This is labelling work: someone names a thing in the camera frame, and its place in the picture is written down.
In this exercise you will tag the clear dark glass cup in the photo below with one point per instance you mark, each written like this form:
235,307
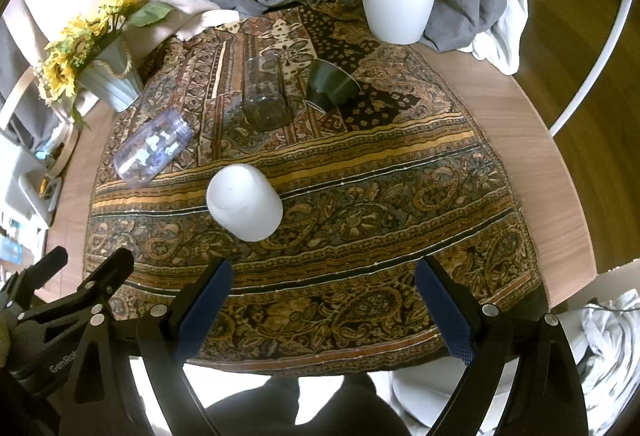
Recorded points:
266,95

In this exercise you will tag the white curved bar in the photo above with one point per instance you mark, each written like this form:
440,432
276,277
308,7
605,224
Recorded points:
592,65

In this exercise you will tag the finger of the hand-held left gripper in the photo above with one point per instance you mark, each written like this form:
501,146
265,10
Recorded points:
46,266
107,273

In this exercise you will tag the brown patterned tablecloth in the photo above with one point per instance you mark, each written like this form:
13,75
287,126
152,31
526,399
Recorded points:
360,196

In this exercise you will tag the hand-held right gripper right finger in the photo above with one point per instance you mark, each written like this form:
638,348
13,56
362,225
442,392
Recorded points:
446,316

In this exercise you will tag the crumpled white cloth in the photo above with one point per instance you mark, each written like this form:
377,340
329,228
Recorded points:
612,351

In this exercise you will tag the sunflowers in pale bucket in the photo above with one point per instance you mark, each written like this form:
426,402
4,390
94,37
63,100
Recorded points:
107,78

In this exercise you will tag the white cup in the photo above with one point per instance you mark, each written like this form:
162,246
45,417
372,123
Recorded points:
245,203

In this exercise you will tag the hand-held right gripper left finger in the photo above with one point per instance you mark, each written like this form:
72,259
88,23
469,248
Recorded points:
204,313

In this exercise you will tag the clear plastic jar lying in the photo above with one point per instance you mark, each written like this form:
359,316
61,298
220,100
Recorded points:
152,149

